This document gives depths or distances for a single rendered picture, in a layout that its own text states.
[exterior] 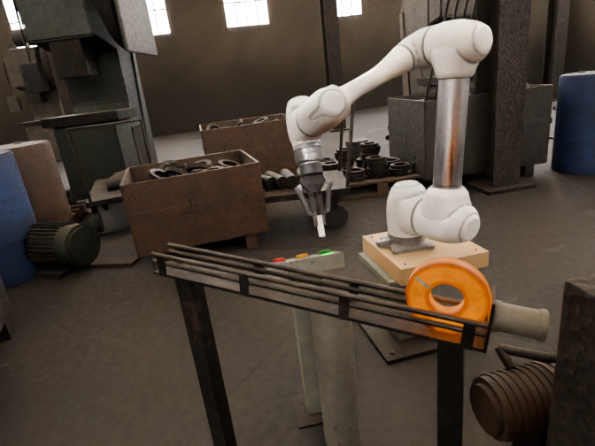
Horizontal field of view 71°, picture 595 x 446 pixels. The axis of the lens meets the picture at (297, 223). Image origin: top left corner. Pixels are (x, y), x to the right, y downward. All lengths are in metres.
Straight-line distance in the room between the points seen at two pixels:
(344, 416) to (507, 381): 0.60
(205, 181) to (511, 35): 2.63
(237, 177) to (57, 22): 3.18
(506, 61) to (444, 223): 2.53
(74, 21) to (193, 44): 7.29
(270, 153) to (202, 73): 8.11
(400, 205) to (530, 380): 0.90
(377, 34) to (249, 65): 3.81
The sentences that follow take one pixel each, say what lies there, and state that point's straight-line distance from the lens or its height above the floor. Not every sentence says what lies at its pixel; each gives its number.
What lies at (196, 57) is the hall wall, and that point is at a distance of 12.43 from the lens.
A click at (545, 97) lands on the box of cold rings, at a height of 0.71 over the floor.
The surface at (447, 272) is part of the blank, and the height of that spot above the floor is 0.76.
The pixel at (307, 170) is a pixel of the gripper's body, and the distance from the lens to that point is 1.31.
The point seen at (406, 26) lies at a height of 1.66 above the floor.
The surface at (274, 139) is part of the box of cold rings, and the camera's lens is 4.47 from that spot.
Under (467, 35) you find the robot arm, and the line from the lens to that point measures 1.49.
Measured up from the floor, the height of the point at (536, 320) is 0.69.
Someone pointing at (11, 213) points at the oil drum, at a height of 0.49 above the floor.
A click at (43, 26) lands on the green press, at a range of 5.55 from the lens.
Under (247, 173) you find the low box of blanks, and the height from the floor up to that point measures 0.56.
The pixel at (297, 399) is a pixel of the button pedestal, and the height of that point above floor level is 0.01.
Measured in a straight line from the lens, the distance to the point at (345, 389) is 1.34.
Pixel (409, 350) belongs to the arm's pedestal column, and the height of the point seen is 0.02.
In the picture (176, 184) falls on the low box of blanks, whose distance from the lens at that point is 2.86.
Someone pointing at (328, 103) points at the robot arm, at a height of 1.07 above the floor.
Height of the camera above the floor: 1.14
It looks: 19 degrees down
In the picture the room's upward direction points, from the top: 7 degrees counter-clockwise
